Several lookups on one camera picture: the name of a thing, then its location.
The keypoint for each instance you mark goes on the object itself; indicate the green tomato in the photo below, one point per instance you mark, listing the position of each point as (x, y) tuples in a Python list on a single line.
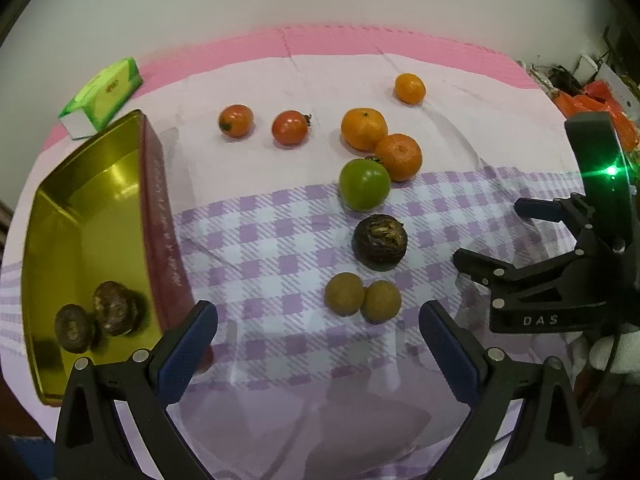
[(364, 184)]

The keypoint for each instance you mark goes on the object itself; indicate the small round orange kumquat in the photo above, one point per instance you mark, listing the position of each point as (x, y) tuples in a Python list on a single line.
[(409, 89)]

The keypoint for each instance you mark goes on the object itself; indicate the orange plastic bag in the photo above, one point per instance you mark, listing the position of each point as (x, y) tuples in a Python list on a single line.
[(598, 97)]

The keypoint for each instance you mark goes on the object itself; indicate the green tissue pack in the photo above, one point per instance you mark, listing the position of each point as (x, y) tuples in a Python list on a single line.
[(98, 101)]

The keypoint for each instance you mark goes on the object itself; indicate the red cherry tomato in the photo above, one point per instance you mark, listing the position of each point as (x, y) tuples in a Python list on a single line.
[(290, 128), (236, 121)]

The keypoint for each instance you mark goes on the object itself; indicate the large dark passion fruit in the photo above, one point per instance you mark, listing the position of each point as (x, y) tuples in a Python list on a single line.
[(380, 242)]

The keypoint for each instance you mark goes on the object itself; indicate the maroon gold toffee tin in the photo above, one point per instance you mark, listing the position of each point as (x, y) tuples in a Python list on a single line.
[(102, 215)]

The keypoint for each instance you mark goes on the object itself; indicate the dark brown passion fruit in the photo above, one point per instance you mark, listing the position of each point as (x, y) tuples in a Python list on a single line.
[(116, 308)]

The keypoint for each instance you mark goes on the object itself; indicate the pink purple checkered tablecloth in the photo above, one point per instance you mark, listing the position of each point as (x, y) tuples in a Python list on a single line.
[(297, 392)]

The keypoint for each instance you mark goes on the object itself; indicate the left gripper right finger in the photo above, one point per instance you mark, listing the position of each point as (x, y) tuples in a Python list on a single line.
[(546, 442)]

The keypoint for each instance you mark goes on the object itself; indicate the orange mandarin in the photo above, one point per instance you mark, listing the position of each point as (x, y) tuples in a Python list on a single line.
[(400, 155), (363, 129)]

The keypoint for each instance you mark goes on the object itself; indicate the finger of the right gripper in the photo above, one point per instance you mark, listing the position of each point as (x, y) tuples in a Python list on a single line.
[(573, 209), (564, 282)]

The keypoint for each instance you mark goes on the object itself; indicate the white gloved hand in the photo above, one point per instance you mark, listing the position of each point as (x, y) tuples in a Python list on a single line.
[(600, 353)]

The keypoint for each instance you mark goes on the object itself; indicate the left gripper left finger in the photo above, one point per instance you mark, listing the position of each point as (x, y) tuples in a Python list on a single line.
[(90, 442)]

